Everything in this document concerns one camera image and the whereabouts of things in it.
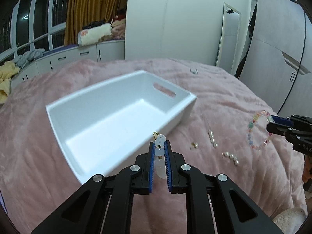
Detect white bead bracelet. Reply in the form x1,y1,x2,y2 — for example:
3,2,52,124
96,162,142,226
152,131,168,181

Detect colourful bead bracelet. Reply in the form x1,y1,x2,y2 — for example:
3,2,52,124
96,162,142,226
246,109,274,150

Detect right hand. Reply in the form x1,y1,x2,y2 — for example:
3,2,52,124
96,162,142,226
302,155,311,193

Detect upper pearl strand earring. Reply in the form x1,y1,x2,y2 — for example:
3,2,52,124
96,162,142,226
208,130,218,148

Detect pearl strand earring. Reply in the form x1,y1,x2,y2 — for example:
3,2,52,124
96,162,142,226
208,130,218,148
222,152,239,166

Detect white grey wardrobe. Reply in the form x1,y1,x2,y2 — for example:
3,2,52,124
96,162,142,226
239,0,306,113

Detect pink plush bed blanket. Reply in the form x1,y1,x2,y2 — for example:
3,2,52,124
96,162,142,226
1,59,307,233

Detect lower pearl strand earring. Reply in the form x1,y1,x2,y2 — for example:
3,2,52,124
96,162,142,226
222,152,239,166

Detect white rectangular storage box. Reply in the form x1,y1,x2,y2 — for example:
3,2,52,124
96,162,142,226
46,70,197,184

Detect leaning white framed mirror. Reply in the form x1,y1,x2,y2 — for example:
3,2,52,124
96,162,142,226
216,3,241,74

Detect white window bench cabinets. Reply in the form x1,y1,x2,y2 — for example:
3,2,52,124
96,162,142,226
11,40,125,88

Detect pink stuffed toys pile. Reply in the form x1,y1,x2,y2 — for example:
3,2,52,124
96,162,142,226
111,15,126,40

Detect white floral rolled blanket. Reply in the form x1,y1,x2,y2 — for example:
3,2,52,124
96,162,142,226
77,23,113,46

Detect right mustard curtain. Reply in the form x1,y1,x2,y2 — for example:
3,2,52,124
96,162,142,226
64,0,127,46

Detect grey clothes pile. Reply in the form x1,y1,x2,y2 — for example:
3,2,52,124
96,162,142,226
12,49,45,69

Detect yellow blanket on bench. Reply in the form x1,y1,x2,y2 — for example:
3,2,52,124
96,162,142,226
0,61,20,105

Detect large bay window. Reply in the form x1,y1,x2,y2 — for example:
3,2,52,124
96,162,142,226
1,0,68,63

